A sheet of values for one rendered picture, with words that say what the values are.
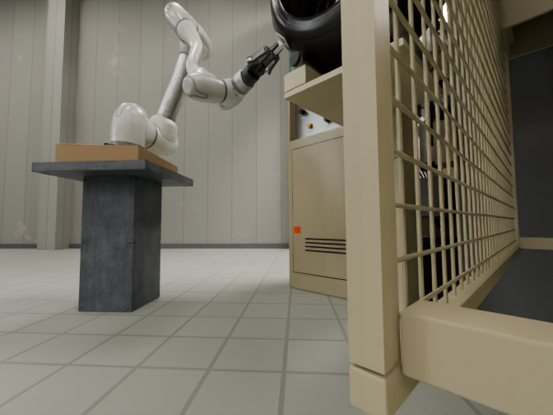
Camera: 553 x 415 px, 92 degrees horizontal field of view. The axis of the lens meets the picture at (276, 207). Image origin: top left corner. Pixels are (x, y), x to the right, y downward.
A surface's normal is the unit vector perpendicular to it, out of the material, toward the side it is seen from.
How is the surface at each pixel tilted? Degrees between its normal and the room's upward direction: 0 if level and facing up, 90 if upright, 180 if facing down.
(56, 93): 90
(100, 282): 90
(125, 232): 90
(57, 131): 90
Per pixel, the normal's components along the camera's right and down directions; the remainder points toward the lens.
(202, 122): -0.07, -0.06
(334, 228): -0.70, -0.04
